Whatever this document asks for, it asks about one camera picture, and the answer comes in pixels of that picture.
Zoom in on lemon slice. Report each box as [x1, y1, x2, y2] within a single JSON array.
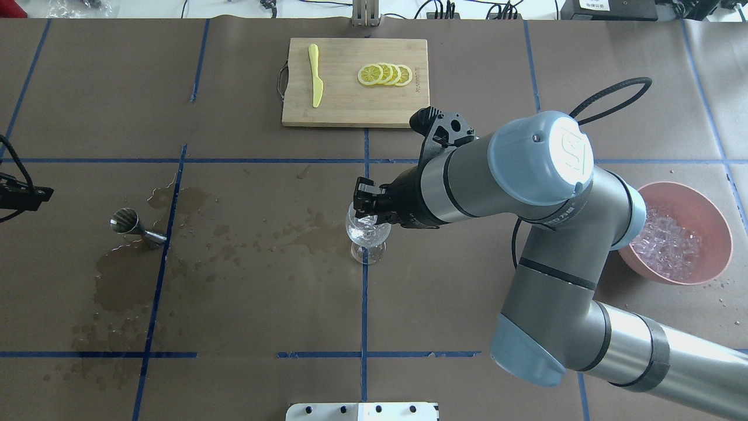
[[357, 63, 414, 87]]

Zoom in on pink bowl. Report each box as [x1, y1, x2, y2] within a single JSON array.
[[619, 182, 733, 286]]

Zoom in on clear ice cubes pile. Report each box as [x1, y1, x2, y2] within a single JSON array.
[[629, 206, 702, 282]]

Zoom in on yellow plastic knife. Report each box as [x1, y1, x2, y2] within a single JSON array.
[[308, 44, 324, 108]]

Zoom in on clear wine glass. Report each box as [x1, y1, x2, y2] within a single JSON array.
[[345, 202, 392, 265]]

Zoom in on aluminium frame post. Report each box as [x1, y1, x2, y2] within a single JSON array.
[[352, 0, 381, 27]]

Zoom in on bamboo cutting board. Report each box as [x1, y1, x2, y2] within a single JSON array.
[[282, 37, 430, 128]]

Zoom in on black box device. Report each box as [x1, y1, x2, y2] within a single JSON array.
[[559, 1, 658, 22]]

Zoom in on steel jigger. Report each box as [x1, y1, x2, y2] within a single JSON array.
[[110, 208, 167, 247]]

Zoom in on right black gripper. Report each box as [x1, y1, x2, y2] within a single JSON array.
[[352, 166, 439, 229]]

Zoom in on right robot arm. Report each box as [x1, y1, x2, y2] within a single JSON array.
[[352, 107, 747, 420]]

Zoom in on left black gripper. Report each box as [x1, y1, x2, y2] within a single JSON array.
[[1, 173, 54, 212]]

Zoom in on white camera pole stand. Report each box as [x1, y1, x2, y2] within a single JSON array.
[[285, 402, 441, 420]]

